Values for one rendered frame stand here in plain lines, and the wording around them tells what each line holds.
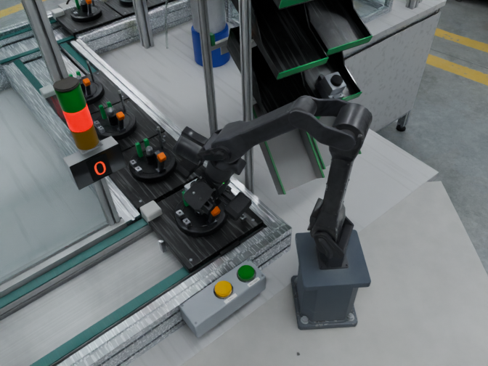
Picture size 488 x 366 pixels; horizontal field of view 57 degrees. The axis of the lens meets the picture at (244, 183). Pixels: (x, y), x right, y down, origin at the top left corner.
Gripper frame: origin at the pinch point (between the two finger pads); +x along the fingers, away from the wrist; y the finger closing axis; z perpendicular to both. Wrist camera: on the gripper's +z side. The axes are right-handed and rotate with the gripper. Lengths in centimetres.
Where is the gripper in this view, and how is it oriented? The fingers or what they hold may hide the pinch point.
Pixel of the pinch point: (210, 195)
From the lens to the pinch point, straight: 107.8
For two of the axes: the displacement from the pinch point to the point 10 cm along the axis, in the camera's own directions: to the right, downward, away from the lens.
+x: -2.3, 4.8, 8.5
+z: -6.0, 6.1, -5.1
